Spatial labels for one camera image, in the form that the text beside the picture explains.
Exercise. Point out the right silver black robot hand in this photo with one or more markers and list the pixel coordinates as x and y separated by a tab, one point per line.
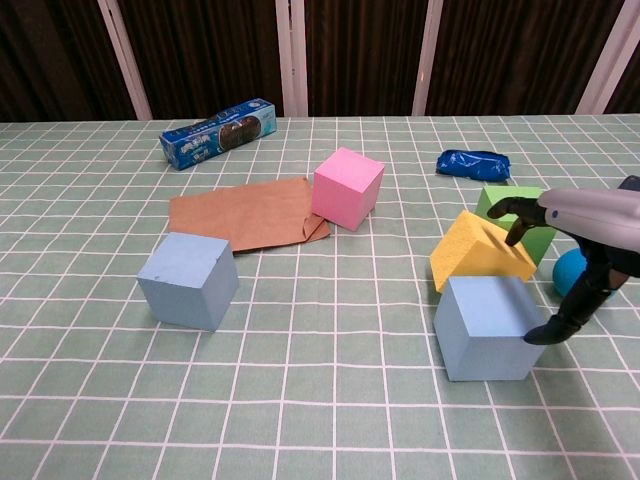
600	225

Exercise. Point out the yellow foam cube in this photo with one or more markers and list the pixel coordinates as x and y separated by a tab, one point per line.
475	250

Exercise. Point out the pink foam cube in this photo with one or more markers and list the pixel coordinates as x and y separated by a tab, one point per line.
345	190

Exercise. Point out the notched light blue foam cube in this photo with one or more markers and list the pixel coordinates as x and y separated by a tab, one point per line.
185	285

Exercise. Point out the blue ball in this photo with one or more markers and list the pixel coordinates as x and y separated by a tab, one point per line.
567	272

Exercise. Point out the green foam cube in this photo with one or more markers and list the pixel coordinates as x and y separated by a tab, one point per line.
540	247

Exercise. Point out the blue snack wrapper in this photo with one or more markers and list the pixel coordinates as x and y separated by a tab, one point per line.
470	162

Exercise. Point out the green checked tablecloth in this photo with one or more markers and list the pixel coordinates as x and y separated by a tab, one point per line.
300	400

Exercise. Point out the brown paper bag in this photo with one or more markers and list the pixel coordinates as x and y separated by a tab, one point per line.
250	215

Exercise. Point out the blue cookie box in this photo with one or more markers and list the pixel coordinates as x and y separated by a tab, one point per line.
215	137

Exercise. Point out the dark pleated curtain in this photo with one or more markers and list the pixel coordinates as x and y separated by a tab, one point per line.
210	50

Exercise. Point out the white metal frame post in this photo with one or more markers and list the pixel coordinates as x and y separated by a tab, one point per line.
607	55
125	65
291	60
427	60

